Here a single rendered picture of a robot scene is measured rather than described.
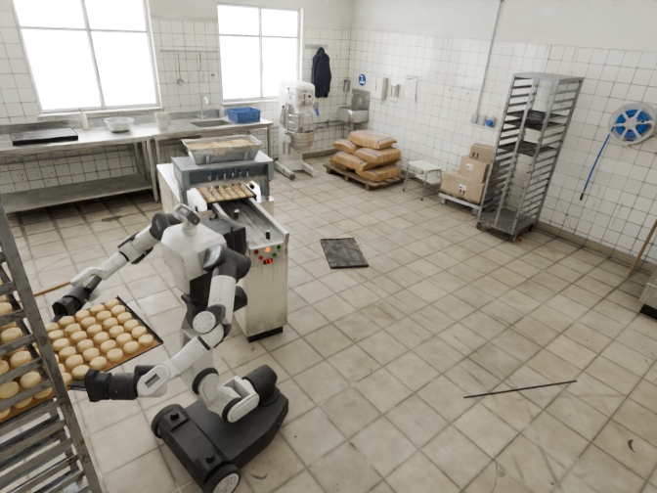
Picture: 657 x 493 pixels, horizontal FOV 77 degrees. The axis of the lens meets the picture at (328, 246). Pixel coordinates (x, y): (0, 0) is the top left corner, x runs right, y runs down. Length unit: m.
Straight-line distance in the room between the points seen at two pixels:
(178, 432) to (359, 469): 1.01
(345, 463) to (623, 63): 4.61
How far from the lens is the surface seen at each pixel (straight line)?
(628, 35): 5.46
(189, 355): 1.50
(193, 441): 2.50
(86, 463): 1.83
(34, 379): 1.61
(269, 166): 3.38
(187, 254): 1.70
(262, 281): 2.93
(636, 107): 5.36
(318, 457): 2.62
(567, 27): 5.68
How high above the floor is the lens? 2.16
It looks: 28 degrees down
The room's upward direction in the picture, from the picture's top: 4 degrees clockwise
